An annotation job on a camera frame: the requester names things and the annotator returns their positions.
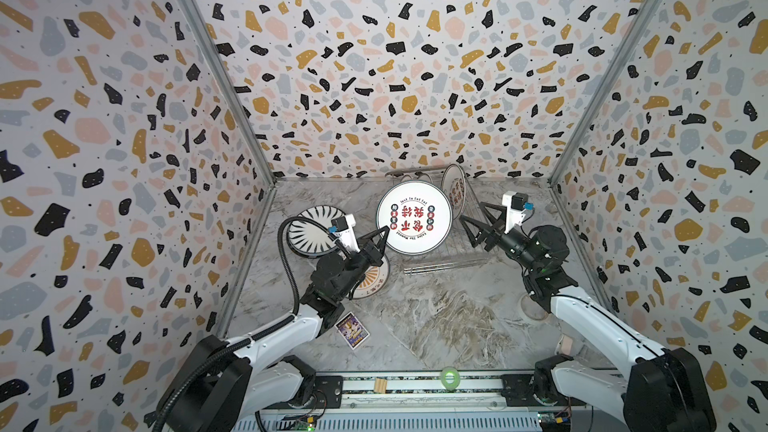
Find purple playing card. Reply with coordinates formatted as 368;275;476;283
335;312;370;350

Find white plate red characters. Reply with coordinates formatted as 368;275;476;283
375;180;453;256

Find green tape roll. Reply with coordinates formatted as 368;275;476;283
439;367;461;392

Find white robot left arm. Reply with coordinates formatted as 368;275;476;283
152;227;390;431

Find white plate black stripes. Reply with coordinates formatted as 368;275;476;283
287;205;345;259

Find metal wire dish rack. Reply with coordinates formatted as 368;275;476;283
384;165;488;274

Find clear tape roll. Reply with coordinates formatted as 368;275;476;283
519;295;549;322

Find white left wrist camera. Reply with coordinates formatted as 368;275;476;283
329;214;360;253

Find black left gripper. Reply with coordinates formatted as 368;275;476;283
333;226;386;303

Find small wooden block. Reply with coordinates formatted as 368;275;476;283
373;378;388;394

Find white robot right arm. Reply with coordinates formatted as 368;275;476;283
459;195;717;431

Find sunburst plate green rim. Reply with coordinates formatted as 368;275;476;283
351;256;390;300

